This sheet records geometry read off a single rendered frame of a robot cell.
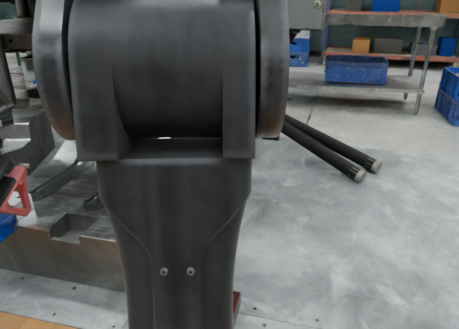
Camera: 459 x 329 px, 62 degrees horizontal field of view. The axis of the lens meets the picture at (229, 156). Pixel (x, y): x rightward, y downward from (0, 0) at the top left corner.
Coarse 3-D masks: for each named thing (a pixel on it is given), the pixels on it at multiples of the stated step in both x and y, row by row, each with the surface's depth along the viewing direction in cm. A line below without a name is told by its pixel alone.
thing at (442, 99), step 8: (440, 96) 386; (448, 96) 360; (440, 104) 383; (448, 104) 362; (456, 104) 343; (440, 112) 383; (448, 112) 360; (456, 112) 343; (448, 120) 360; (456, 120) 346
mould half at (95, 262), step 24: (72, 144) 78; (48, 168) 73; (72, 192) 64; (48, 216) 56; (96, 216) 56; (24, 240) 55; (48, 240) 54; (96, 240) 52; (0, 264) 59; (24, 264) 58; (48, 264) 56; (72, 264) 55; (96, 264) 54; (120, 264) 53; (120, 288) 55
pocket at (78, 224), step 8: (64, 216) 57; (72, 216) 57; (80, 216) 57; (88, 216) 57; (56, 224) 55; (64, 224) 57; (72, 224) 58; (80, 224) 58; (88, 224) 57; (56, 232) 55; (64, 232) 57; (72, 232) 57; (80, 232) 57; (64, 240) 54; (72, 240) 54
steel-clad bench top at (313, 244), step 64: (256, 192) 81; (320, 192) 81; (384, 192) 81; (448, 192) 81; (256, 256) 62; (320, 256) 62; (384, 256) 62; (448, 256) 62; (64, 320) 50; (256, 320) 50; (320, 320) 50; (384, 320) 50; (448, 320) 50
